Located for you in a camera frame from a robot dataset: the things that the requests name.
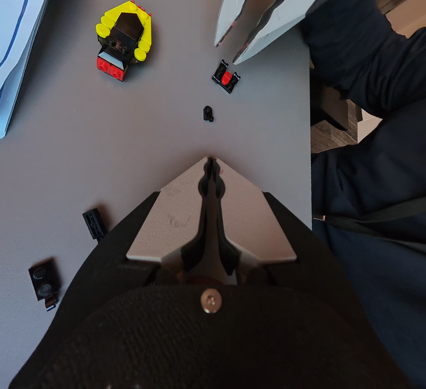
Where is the black grooved lego piece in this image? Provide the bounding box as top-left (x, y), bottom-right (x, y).
top-left (82, 208), bottom-right (108, 240)

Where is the yellow black lego model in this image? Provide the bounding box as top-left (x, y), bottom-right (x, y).
top-left (95, 0), bottom-right (153, 82)

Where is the black strap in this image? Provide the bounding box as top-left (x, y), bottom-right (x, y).
top-left (313, 196), bottom-right (426, 253)

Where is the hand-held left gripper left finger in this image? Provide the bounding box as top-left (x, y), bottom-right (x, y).
top-left (126, 157), bottom-right (213, 271)

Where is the open lego instruction booklet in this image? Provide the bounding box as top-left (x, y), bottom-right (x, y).
top-left (0, 0), bottom-right (89, 139)

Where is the person's right forearm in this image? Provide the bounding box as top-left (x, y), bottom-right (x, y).
top-left (301, 0), bottom-right (426, 120)

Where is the black two-stud lego plate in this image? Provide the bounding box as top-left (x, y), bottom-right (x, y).
top-left (28, 258), bottom-right (62, 311)

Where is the black red lego assembly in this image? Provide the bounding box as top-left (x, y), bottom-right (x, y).
top-left (212, 59), bottom-right (241, 94)

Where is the person's lap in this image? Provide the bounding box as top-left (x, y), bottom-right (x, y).
top-left (311, 96), bottom-right (426, 389)

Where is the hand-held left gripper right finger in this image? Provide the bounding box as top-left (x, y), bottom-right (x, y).
top-left (212, 157), bottom-right (297, 276)

